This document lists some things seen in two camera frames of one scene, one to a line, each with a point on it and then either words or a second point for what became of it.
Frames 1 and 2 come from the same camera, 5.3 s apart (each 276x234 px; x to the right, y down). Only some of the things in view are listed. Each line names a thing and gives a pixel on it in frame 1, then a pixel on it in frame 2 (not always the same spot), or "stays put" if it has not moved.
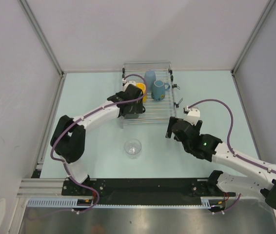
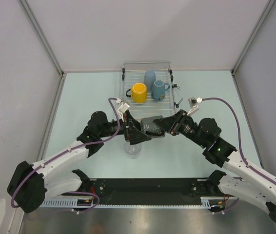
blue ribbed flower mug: x=158 y=92 stays put
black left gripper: x=139 y=103 → x=130 y=133
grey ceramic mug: x=134 y=113 → x=148 y=126
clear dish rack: x=161 y=112 stays put
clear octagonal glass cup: x=132 y=147 stays put
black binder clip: x=175 y=85 stays put
